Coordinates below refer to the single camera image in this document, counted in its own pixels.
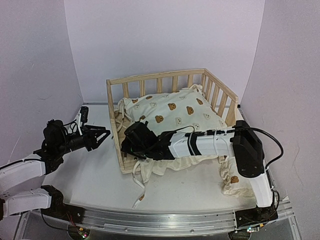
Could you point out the wooden pet bed frame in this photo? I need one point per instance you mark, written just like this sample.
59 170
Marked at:
215 91

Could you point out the bear print cream cushion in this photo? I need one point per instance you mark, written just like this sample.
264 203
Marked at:
168 112

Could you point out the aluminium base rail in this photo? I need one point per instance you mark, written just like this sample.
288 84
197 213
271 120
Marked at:
111 224

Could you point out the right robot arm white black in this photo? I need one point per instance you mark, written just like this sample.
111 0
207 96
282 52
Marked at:
239 142

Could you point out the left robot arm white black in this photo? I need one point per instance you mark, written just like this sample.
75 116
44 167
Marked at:
16 197

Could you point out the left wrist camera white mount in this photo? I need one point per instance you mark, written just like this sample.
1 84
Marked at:
83 118

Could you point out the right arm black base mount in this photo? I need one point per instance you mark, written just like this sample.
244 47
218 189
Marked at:
255 216

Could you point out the small bear print pillow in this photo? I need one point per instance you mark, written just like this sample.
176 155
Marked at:
234 184

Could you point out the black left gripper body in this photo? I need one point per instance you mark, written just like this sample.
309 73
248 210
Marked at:
63 147

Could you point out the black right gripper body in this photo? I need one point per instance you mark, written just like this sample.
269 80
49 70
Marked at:
137 151

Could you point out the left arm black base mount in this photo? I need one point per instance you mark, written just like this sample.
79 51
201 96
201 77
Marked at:
60 210

